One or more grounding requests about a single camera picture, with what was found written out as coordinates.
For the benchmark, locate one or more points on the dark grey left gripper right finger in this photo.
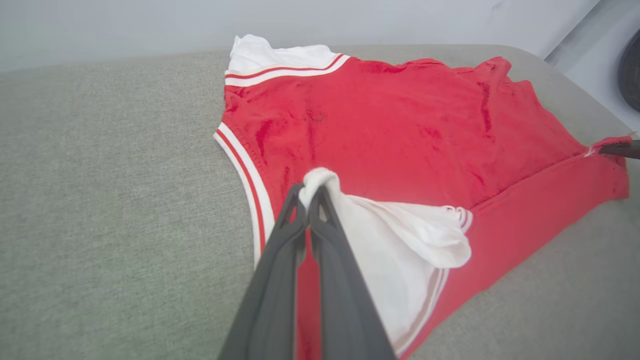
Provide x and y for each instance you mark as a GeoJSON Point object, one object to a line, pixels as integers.
{"type": "Point", "coordinates": [342, 310]}

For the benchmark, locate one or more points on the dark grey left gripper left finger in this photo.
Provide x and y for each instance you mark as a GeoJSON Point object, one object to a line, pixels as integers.
{"type": "Point", "coordinates": [272, 300]}

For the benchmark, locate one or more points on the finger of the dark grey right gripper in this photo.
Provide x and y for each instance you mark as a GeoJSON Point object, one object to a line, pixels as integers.
{"type": "Point", "coordinates": [625, 149]}

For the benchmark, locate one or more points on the red jersey with white trim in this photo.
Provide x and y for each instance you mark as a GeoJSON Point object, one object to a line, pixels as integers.
{"type": "Point", "coordinates": [400, 125]}

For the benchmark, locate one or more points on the dark round washing machine door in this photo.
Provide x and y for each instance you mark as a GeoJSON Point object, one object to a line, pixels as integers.
{"type": "Point", "coordinates": [632, 75]}

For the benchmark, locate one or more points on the white washing machine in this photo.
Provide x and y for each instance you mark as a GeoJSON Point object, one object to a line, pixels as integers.
{"type": "Point", "coordinates": [595, 65]}

